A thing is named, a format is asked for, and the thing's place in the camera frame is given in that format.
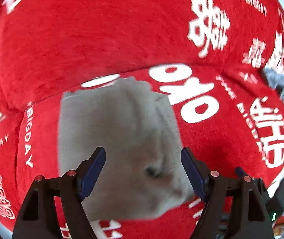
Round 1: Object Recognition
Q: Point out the red pillow with white characters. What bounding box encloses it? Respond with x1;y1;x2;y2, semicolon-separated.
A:
0;0;284;115

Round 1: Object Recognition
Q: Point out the grey knitted small garment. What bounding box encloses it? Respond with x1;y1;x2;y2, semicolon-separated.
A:
58;78;194;221

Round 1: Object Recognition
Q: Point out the red printed bed cover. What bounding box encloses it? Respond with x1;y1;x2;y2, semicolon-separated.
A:
0;64;284;238

